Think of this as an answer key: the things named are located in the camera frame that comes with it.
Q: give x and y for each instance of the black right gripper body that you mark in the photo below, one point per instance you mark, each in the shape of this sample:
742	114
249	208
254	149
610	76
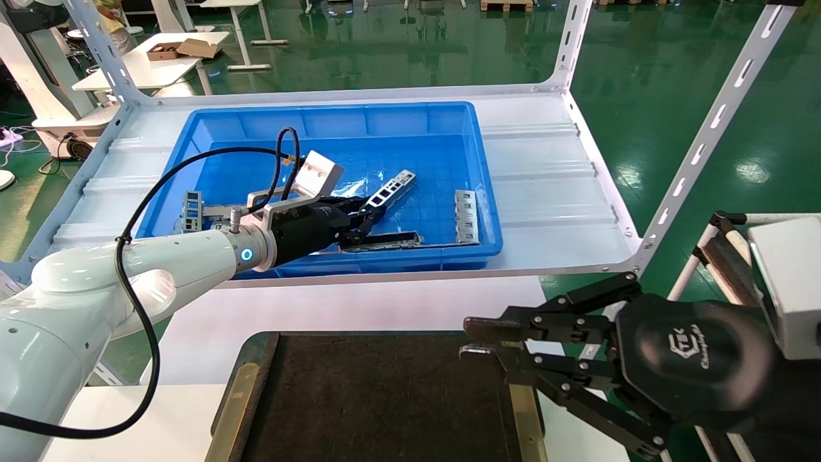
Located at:
696	362

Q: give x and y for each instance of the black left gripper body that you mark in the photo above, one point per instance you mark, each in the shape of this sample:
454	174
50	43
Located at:
308	234

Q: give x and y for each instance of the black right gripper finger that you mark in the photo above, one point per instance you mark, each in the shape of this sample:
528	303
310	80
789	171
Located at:
577	385
551	321

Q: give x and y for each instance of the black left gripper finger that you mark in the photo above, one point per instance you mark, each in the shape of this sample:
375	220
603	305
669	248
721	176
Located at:
359	231
359	206

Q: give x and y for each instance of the silver ladder-shaped metal part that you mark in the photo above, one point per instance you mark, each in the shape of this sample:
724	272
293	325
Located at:
391	187

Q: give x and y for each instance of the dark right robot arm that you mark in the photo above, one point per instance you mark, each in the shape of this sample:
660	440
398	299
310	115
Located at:
798	410

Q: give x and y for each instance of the dark hollow metal part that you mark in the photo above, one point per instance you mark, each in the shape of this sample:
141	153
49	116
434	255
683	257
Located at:
401	240

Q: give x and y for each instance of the silver slotted metal part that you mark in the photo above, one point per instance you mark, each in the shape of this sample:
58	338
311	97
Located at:
218	225
466	218

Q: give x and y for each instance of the long silver metal part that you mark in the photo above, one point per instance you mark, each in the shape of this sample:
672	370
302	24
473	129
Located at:
218	210

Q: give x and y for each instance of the grey ladder-shaped metal part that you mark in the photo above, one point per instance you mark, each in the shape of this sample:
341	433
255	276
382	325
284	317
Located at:
186	218

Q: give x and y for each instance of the clear plastic film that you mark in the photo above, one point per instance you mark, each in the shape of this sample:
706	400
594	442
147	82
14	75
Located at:
349	187

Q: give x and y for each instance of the blue plastic bin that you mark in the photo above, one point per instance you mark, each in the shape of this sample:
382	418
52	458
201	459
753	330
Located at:
385	122

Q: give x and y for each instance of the white metal shelf rack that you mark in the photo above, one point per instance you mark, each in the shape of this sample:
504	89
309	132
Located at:
545	186

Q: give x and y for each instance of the black tray with brass edges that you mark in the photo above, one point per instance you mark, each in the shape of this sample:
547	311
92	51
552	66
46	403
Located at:
385	398

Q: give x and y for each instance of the white empty table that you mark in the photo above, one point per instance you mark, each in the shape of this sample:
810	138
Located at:
237	32

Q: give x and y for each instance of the flat brown cardboard piece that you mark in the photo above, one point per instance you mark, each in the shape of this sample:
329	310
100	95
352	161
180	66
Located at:
199	48

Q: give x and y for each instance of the open brown cardboard box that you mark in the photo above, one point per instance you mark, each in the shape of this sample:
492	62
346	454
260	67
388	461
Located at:
163	51

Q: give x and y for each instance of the white table with boxes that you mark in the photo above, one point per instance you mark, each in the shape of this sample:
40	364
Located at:
138	67

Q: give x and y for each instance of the wooden pallet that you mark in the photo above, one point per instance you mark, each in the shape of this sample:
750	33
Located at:
507	6

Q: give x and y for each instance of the person in yellow shirt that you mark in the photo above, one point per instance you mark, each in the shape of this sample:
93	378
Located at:
118	25

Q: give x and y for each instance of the white round floor base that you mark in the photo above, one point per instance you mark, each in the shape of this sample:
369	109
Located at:
5	179

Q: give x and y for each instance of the white power strip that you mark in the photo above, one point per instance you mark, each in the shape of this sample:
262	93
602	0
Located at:
8	136

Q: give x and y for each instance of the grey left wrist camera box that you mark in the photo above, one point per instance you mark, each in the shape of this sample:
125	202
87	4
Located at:
317	174

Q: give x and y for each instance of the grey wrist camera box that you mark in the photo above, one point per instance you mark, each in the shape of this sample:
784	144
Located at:
792	289
317	174

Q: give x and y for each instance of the white tube frame cart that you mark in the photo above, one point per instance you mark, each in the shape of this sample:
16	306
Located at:
728	263

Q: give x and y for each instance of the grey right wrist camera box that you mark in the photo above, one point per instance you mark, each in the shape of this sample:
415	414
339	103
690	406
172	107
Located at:
792	289

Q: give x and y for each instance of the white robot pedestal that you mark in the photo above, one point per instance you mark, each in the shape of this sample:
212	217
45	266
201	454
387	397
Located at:
38	70

